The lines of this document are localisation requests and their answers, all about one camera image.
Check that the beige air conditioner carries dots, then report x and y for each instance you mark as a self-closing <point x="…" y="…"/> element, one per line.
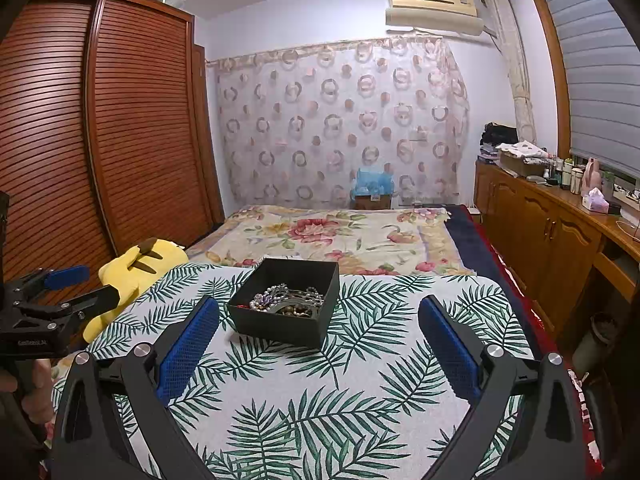
<point x="432" y="10"/>

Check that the cardboard box with papers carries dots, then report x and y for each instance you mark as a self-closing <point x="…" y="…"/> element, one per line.
<point x="522" y="160"/>

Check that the dark blue blanket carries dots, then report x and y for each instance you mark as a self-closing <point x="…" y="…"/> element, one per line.
<point x="465" y="240"/>

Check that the pile of black clothes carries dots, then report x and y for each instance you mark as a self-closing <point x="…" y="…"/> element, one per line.
<point x="499" y="136"/>

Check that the grey window blind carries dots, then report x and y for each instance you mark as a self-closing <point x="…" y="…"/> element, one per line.
<point x="600" y="75"/>

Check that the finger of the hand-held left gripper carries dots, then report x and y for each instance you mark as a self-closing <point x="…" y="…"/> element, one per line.
<point x="90" y="302"/>
<point x="67" y="276"/>

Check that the wooden side cabinet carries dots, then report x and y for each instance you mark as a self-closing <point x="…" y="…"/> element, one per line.
<point x="540" y="235"/>

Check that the black jewelry box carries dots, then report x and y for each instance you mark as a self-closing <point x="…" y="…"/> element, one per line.
<point x="280" y="330"/>

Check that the pale green jade bangle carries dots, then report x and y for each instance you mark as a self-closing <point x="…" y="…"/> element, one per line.
<point x="287" y="304"/>

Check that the wooden slatted wardrobe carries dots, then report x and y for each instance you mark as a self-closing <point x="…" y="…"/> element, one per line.
<point x="100" y="135"/>

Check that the white jar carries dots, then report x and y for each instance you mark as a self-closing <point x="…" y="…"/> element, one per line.
<point x="577" y="180"/>
<point x="567" y="174"/>

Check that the lace window curtain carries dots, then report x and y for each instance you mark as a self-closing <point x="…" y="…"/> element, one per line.
<point x="517" y="75"/>

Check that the pink rabbit bottle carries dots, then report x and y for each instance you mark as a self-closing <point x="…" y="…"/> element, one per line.
<point x="593" y="175"/>

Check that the small cardboard box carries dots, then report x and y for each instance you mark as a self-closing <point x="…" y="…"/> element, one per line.
<point x="374" y="202"/>

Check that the white power strip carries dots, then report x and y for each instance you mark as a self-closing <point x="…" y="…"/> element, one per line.
<point x="627" y="195"/>

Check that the green glass cup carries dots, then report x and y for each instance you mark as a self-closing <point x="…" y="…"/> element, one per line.
<point x="608" y="182"/>

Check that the blue plastic bag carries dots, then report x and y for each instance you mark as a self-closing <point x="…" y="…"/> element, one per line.
<point x="372" y="180"/>

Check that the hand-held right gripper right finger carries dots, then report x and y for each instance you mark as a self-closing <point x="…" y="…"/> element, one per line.
<point x="450" y="345"/>

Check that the circle patterned curtain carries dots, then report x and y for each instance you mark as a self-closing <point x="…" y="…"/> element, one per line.
<point x="340" y="120"/>

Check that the leaf print cloth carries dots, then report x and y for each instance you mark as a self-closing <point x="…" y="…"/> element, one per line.
<point x="325" y="400"/>

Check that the person's left hand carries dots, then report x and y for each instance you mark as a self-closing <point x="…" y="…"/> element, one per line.
<point x="35" y="390"/>

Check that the pink tissue pack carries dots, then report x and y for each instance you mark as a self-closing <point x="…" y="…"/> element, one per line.
<point x="596" y="201"/>

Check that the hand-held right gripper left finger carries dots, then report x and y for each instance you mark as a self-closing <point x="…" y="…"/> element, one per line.
<point x="190" y="345"/>

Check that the floral blanket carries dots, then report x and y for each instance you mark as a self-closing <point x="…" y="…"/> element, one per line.
<point x="310" y="230"/>

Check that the grey trash bin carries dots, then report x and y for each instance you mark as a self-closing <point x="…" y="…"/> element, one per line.
<point x="597" y="342"/>

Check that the yellow plush toy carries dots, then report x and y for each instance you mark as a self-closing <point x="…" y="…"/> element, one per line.
<point x="130" y="270"/>

